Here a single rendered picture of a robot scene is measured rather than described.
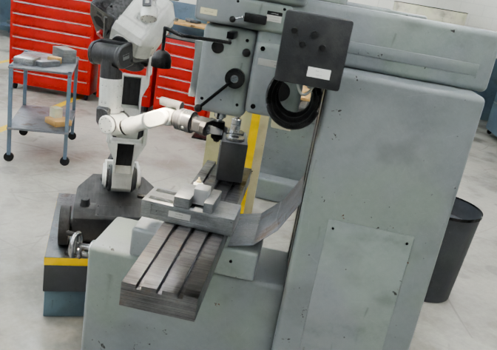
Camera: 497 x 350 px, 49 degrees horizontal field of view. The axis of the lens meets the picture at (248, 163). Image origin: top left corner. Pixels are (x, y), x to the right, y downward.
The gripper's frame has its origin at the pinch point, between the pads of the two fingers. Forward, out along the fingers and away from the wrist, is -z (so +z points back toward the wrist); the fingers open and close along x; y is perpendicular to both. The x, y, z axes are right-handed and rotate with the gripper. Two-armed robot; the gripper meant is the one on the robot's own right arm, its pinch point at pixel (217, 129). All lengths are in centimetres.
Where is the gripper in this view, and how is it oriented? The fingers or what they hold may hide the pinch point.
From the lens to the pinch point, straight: 210.6
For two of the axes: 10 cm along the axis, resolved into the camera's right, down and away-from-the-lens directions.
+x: 3.8, -2.3, 9.0
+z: -9.1, -2.7, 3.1
